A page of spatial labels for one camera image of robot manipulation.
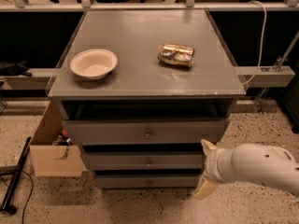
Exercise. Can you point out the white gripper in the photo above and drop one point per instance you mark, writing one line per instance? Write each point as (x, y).
(212, 165)

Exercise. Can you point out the grey drawer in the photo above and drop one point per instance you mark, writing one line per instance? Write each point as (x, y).
(144, 160)
(120, 132)
(146, 181)

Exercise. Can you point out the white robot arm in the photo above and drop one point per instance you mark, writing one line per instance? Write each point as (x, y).
(272, 167)

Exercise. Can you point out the grey bottom drawer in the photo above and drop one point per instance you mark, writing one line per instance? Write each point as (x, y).
(146, 181)

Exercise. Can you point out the grey top drawer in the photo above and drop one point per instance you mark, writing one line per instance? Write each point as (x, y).
(120, 132)

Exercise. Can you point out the grey drawer cabinet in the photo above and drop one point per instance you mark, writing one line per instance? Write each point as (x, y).
(143, 88)

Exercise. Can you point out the crushed golden can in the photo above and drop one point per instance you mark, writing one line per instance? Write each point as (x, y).
(177, 55)

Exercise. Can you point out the items inside cardboard box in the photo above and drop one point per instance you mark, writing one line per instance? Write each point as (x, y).
(62, 139)

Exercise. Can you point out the white paper bowl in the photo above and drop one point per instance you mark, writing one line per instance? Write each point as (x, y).
(94, 64)

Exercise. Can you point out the cardboard box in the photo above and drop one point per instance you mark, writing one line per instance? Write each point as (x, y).
(49, 157)

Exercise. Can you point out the black pole stand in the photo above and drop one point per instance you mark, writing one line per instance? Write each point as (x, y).
(6, 206)

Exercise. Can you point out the black bag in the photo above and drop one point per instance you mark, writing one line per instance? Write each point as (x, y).
(14, 69)

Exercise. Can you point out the metal railing frame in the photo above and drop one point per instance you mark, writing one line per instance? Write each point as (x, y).
(45, 5)

